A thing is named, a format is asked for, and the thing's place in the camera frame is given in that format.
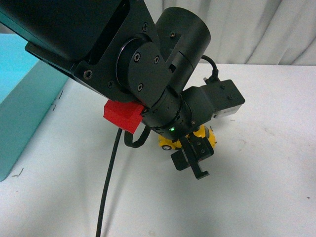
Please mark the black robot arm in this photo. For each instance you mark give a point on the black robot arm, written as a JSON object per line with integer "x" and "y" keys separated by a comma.
{"x": 116, "y": 49}

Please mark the teal storage box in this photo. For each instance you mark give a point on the teal storage box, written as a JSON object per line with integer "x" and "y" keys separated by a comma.
{"x": 27, "y": 86}

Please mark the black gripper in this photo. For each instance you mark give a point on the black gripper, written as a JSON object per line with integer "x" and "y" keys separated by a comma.
{"x": 171, "y": 117}

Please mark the red clip block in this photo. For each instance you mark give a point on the red clip block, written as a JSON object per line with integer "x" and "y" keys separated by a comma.
{"x": 126, "y": 116}

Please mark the yellow beetle toy car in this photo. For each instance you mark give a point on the yellow beetle toy car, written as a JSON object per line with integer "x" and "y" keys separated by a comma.
{"x": 203, "y": 131}

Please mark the grey pleated curtain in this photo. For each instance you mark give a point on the grey pleated curtain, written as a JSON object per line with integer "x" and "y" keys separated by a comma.
{"x": 270, "y": 32}

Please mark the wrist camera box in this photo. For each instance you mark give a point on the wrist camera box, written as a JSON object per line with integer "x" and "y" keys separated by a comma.
{"x": 224, "y": 97}

